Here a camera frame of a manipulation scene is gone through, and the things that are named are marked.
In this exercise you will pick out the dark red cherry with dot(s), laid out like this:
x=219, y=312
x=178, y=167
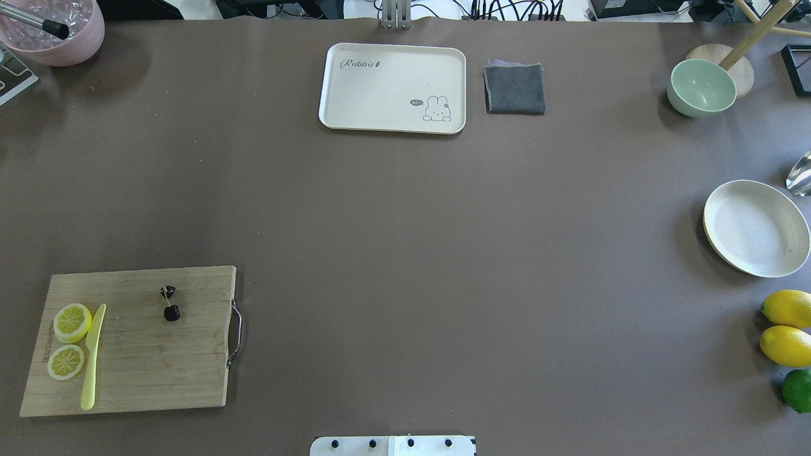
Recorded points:
x=172, y=313

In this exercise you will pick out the cream rabbit tray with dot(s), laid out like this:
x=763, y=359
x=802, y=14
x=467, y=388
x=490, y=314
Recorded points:
x=394, y=88

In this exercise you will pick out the grey folded cloth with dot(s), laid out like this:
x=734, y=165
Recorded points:
x=514, y=88

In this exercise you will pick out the wooden cutting board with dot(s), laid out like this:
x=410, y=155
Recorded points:
x=144, y=361

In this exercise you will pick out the green bowl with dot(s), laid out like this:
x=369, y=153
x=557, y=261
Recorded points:
x=700, y=88

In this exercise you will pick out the upper lemon slice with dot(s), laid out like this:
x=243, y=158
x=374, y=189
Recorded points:
x=72, y=322

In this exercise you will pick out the lemon slice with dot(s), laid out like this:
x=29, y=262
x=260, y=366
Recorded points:
x=66, y=362
x=72, y=322

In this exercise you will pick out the white round plate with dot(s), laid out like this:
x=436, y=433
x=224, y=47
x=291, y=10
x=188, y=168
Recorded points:
x=756, y=228

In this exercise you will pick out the yellow plastic knife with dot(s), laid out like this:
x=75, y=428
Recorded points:
x=88, y=393

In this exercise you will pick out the lower lemon slice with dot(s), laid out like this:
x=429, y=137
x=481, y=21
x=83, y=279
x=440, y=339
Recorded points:
x=66, y=362

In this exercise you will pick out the wooden cup rack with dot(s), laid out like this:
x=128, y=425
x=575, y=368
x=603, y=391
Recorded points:
x=733, y=59

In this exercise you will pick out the pink ice bowl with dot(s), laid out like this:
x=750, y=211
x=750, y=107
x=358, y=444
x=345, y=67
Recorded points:
x=87, y=31

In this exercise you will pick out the upper yellow lemon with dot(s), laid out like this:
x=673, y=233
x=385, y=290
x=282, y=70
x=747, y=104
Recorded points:
x=788, y=307

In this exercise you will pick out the yellow lemon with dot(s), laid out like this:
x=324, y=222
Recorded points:
x=788, y=307
x=786, y=346

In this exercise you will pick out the metal scoop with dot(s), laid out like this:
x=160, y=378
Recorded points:
x=798, y=179

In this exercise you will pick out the lower yellow lemon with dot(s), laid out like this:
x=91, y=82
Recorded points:
x=786, y=346

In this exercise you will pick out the green lime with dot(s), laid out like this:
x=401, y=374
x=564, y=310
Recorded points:
x=796, y=390

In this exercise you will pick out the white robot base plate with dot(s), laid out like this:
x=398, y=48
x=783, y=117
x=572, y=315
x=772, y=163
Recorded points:
x=395, y=445

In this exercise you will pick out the black handled tongs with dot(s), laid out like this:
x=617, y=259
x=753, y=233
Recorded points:
x=59, y=30

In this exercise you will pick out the black tray frame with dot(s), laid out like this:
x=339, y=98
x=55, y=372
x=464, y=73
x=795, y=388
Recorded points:
x=796, y=59

